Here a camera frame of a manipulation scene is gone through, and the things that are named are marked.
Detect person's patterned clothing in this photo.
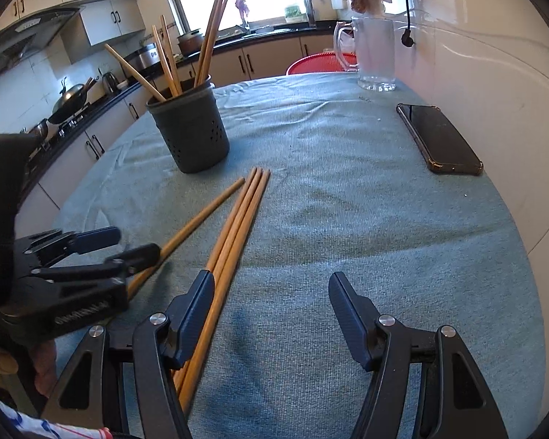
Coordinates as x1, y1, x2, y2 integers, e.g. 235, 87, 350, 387
0, 389, 113, 439

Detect blue tablecloth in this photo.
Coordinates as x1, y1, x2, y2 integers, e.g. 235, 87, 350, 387
14, 72, 547, 439

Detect gas stove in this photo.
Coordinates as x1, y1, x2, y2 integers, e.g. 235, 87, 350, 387
23, 105, 97, 156

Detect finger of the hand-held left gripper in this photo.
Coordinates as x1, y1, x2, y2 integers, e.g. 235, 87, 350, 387
16, 226, 122, 266
27, 243, 161, 285

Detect steel pot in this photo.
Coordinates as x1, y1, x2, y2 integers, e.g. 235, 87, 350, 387
23, 119, 51, 141

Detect black cable with plug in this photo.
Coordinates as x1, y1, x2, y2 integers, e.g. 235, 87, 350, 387
400, 0, 417, 49

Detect black kettle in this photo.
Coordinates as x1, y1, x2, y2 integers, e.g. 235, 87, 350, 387
101, 72, 122, 95

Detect clear glass pitcher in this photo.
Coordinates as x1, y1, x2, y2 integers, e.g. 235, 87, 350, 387
332, 15, 398, 92

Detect range hood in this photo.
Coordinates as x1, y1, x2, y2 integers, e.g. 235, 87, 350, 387
0, 6, 85, 85

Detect silver rice cooker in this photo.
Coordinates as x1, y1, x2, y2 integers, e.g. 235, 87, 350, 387
137, 43, 162, 70

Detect black kitchen countertop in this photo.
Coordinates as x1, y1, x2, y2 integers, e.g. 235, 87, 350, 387
18, 20, 353, 202

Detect person's left hand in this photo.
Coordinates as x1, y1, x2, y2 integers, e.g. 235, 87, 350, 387
0, 341, 58, 398

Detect brown clay pot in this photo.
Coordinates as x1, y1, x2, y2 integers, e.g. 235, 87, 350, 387
178, 29, 206, 57

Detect steel sink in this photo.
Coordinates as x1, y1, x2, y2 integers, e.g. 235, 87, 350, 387
229, 25, 299, 38

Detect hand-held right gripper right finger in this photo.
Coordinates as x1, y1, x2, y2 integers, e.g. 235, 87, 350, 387
328, 271, 497, 439

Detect steel wok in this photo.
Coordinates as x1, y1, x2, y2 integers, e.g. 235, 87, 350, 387
48, 78, 101, 124

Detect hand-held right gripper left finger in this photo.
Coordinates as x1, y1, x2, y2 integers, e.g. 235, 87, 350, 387
41, 270, 217, 439

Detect black perforated utensil holder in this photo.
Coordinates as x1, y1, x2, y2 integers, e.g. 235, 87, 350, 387
145, 81, 231, 175

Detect black smartphone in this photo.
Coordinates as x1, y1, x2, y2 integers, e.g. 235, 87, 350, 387
396, 103, 484, 177

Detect red plastic stool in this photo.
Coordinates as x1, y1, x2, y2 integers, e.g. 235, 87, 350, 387
286, 52, 360, 75

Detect small white wall cabinet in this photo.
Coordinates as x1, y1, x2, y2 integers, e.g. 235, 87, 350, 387
61, 0, 147, 65

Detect white base cabinets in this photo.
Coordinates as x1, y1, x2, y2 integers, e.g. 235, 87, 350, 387
14, 32, 348, 239

